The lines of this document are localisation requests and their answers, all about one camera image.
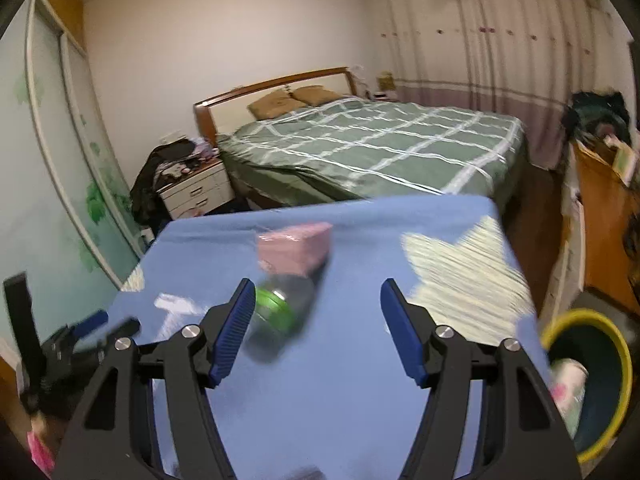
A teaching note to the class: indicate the black clothes pile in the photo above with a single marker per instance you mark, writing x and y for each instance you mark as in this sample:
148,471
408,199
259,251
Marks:
148,209

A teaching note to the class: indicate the brown pillow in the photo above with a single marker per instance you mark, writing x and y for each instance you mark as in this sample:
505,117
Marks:
274,105
314,95

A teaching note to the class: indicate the yellow rimmed trash bin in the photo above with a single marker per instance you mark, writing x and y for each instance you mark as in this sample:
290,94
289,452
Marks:
593,340

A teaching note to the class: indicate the sliding wardrobe with leaf print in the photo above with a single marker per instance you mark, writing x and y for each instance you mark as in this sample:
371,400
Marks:
66,218

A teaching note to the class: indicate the orange wooden desk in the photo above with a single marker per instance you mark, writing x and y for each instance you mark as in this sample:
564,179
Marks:
608,206

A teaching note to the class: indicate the pink strawberry milk carton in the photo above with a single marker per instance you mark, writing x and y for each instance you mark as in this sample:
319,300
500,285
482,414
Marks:
297,250

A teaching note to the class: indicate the green plaid bed cover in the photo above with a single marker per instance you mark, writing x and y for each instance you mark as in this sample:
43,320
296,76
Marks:
355,148

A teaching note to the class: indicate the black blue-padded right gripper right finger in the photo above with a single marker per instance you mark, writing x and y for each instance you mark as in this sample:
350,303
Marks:
522,434

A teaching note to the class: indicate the brown left pillow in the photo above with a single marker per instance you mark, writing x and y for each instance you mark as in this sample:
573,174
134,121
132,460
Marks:
274,105

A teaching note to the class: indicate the white bedside drawer cabinet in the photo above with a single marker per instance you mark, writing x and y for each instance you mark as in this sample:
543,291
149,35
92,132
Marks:
205,190

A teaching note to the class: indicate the striped pink white curtain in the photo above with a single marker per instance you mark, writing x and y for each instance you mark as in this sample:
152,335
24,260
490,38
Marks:
523,58

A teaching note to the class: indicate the brown right pillow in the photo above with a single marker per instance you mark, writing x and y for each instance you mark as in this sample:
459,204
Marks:
314,95

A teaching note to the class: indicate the light green snack bag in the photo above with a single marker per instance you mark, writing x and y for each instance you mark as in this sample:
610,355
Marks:
568,391

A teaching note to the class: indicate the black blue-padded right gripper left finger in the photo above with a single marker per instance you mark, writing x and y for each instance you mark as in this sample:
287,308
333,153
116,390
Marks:
113,435

